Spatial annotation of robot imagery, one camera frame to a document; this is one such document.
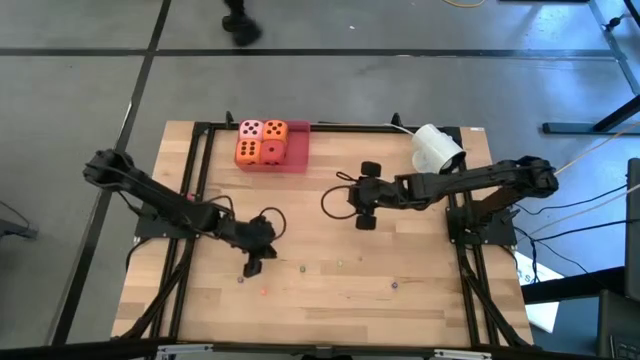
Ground black aluminium table frame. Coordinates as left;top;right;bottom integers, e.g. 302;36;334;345
112;110;535;351

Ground white projector cable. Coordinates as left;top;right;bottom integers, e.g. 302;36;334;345
383;122;417;137

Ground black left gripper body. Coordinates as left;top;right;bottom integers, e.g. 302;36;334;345
217;215;279;262

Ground grey floor stand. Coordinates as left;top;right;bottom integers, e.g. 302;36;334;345
0;199;40;241

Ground white cylindrical camera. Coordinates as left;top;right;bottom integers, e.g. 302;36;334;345
410;123;467;176

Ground white paper sheet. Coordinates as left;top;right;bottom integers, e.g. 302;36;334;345
513;249;561;334

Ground red translucent plastic bin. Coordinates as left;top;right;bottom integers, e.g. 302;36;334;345
233;119;312;175

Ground yellow floor cable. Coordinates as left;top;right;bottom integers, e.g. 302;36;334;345
552;122;640;176

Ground black desk edge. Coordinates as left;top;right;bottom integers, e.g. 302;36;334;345
519;266;626;305

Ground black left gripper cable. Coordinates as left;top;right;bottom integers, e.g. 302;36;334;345
199;193;288;242

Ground orange foam dice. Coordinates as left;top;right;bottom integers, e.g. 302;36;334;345
262;119;290;144
234;138;263;167

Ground person's foot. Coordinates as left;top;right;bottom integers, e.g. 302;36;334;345
221;0;264;48

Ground black desk leg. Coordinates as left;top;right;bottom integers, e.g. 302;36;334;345
542;0;640;136

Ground pink foam dice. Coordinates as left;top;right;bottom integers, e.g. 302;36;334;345
238;119;265;142

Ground black upright panel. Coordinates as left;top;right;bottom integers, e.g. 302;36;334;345
624;157;640;301

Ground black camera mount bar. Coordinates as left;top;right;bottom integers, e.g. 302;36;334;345
0;338;640;360

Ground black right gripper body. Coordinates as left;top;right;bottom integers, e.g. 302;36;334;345
349;175;401;216

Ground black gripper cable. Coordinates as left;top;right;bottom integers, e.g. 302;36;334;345
199;193;288;242
320;171;361;221

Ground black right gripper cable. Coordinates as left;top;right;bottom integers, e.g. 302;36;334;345
320;171;361;221

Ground black floor cable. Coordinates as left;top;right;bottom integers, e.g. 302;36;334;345
514;183;630;217
512;217;640;281

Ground red foam dice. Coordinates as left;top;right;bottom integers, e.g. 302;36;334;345
259;139;289;167

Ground silver bracket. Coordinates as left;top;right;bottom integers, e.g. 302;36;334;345
155;343;215;360
433;348;494;360

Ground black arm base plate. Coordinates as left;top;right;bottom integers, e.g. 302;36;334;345
446;205;518;246
133;199;207;240

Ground black box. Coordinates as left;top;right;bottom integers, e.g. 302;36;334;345
597;289;640;360

